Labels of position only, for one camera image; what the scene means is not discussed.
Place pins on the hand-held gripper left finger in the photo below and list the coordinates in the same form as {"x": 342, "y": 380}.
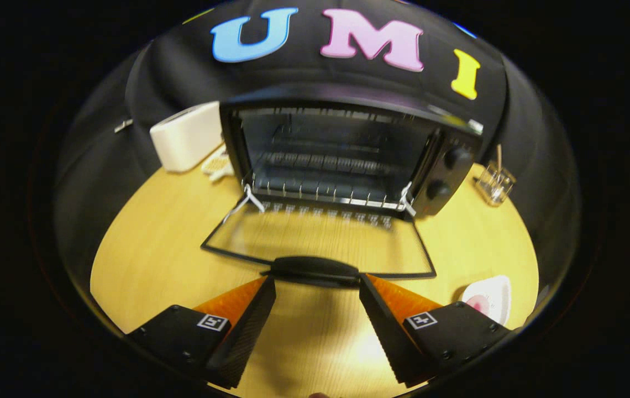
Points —
{"x": 248, "y": 331}

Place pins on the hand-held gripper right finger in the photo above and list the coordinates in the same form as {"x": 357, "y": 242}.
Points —
{"x": 384, "y": 331}

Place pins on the pink ham slice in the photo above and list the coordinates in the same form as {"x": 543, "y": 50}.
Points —
{"x": 478, "y": 304}

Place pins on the white square plate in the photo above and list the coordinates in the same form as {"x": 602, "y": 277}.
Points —
{"x": 496, "y": 301}

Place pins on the black toaster oven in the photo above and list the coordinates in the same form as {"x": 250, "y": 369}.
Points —
{"x": 453, "y": 179}

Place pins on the metal oven rack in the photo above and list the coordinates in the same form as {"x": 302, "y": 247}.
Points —
{"x": 326, "y": 194}

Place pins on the white bread toaster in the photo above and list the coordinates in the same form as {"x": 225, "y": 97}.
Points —
{"x": 185, "y": 138}

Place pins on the wooden stick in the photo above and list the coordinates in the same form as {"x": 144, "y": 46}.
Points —
{"x": 499, "y": 157}

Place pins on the silver clip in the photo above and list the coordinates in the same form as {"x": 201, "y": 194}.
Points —
{"x": 123, "y": 125}

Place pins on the black backdrop cloth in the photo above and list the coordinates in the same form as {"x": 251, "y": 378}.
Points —
{"x": 304, "y": 72}

